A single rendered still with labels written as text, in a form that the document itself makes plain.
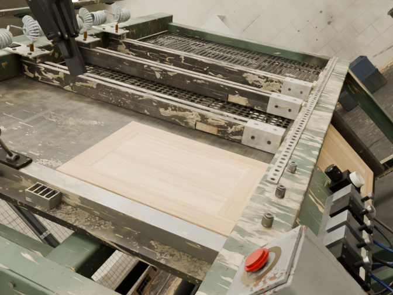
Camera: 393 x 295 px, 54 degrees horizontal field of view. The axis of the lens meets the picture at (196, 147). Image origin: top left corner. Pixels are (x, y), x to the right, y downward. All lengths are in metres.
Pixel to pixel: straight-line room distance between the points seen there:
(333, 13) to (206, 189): 5.45
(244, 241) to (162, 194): 0.26
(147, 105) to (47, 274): 0.82
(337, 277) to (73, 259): 0.55
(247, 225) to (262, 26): 5.59
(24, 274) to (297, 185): 0.68
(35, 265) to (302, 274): 0.47
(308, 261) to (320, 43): 5.87
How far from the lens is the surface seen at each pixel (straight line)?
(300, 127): 1.40
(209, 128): 1.33
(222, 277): 0.75
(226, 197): 1.00
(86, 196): 0.93
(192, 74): 1.69
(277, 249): 0.54
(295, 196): 1.01
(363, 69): 5.34
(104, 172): 1.05
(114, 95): 1.48
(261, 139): 1.28
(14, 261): 0.78
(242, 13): 6.39
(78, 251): 0.90
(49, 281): 0.73
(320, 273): 0.52
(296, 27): 6.30
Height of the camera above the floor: 1.12
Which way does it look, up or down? 2 degrees down
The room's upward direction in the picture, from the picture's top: 42 degrees counter-clockwise
